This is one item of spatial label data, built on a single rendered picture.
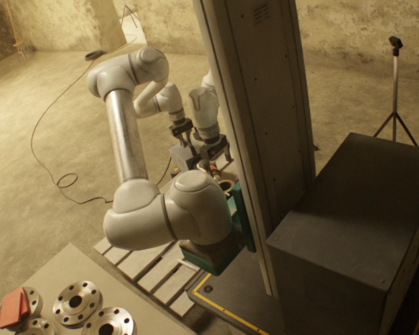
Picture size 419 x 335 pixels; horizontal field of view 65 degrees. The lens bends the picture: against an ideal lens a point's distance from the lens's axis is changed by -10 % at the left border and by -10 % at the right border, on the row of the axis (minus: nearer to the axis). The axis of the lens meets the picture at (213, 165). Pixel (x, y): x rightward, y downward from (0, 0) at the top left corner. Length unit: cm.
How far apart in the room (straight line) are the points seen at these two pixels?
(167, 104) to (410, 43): 236
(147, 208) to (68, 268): 143
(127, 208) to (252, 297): 65
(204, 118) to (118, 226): 58
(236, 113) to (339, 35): 295
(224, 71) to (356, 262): 55
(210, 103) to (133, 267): 102
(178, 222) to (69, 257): 153
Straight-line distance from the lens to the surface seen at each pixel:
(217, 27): 81
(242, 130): 91
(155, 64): 138
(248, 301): 148
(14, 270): 278
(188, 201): 104
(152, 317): 195
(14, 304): 206
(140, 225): 110
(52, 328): 188
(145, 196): 112
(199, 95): 142
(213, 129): 149
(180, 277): 187
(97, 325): 175
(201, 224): 109
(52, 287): 243
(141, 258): 204
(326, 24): 380
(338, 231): 97
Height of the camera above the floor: 157
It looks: 35 degrees down
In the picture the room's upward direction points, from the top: 17 degrees counter-clockwise
